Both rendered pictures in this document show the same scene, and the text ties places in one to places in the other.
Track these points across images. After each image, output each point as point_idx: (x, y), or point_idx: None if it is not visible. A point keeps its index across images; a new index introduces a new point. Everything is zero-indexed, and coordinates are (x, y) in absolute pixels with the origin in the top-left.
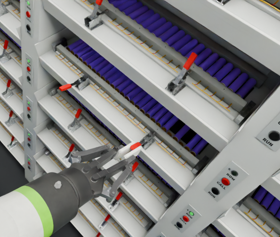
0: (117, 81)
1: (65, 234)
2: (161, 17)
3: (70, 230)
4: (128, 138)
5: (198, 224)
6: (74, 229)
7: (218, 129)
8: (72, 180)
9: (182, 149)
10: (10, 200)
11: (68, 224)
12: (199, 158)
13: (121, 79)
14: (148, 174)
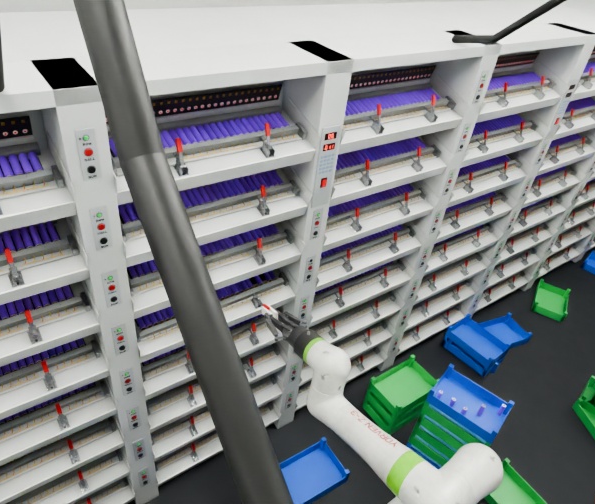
0: None
1: (227, 465)
2: None
3: (223, 458)
4: (249, 313)
5: (310, 300)
6: (224, 454)
7: (292, 253)
8: (302, 330)
9: (271, 283)
10: (317, 347)
11: (216, 460)
12: (277, 277)
13: None
14: (257, 322)
